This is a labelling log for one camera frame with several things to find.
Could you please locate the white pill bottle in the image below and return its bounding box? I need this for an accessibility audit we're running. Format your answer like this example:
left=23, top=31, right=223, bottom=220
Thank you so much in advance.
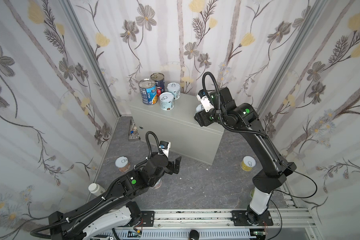
left=88, top=183, right=106, bottom=197

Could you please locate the metal instrument tray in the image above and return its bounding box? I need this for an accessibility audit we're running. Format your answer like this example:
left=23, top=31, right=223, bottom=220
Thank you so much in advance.
left=128, top=119, right=141, bottom=141

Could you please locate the green label can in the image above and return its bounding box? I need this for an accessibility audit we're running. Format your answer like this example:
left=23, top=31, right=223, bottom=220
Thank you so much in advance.
left=167, top=83, right=181, bottom=100

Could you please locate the dark chopped tomatoes can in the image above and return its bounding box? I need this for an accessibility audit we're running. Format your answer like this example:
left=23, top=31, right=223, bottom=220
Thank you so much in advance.
left=151, top=73, right=165, bottom=96

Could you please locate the aluminium corner frame right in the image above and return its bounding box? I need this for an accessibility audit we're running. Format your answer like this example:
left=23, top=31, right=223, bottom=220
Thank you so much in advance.
left=258, top=0, right=328, bottom=114

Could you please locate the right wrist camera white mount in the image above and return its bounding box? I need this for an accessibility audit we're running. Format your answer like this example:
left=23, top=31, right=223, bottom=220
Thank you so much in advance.
left=197, top=90, right=214, bottom=113

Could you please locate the aluminium corner frame left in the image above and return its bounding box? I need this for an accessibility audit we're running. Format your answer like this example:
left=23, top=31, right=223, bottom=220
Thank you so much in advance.
left=59, top=0, right=122, bottom=118

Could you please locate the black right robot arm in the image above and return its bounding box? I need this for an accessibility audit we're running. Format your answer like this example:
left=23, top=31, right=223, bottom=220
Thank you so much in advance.
left=195, top=88, right=297, bottom=217

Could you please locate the red label can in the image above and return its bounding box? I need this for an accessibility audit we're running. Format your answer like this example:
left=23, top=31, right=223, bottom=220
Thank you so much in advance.
left=152, top=179, right=162, bottom=190

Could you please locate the blue label tall can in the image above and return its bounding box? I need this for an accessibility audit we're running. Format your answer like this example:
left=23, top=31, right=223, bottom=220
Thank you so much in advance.
left=139, top=79, right=158, bottom=106

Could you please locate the yellow label can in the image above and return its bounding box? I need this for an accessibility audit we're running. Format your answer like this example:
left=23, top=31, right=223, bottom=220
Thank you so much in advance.
left=241, top=156, right=257, bottom=172

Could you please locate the aluminium corner frame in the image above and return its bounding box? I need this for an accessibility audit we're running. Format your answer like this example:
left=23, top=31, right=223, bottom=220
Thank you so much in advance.
left=258, top=0, right=328, bottom=114
left=59, top=0, right=122, bottom=118

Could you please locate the orange label can by arm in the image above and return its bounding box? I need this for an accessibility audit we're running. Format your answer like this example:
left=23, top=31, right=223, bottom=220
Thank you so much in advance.
left=115, top=157, right=131, bottom=173

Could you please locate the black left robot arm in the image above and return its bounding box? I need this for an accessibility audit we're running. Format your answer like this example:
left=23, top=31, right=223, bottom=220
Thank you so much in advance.
left=50, top=153, right=182, bottom=240

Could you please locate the grey metal cabinet box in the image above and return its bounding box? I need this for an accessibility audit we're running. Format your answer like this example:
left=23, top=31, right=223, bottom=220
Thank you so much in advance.
left=129, top=95, right=224, bottom=165

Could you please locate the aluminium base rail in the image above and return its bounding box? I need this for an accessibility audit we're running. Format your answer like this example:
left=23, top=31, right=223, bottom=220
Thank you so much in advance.
left=107, top=208, right=322, bottom=240

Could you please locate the teal label can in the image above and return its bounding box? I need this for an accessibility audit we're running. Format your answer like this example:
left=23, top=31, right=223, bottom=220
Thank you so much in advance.
left=160, top=92, right=175, bottom=111

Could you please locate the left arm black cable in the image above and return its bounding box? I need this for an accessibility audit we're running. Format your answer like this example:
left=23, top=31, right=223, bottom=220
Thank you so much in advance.
left=29, top=131, right=161, bottom=239

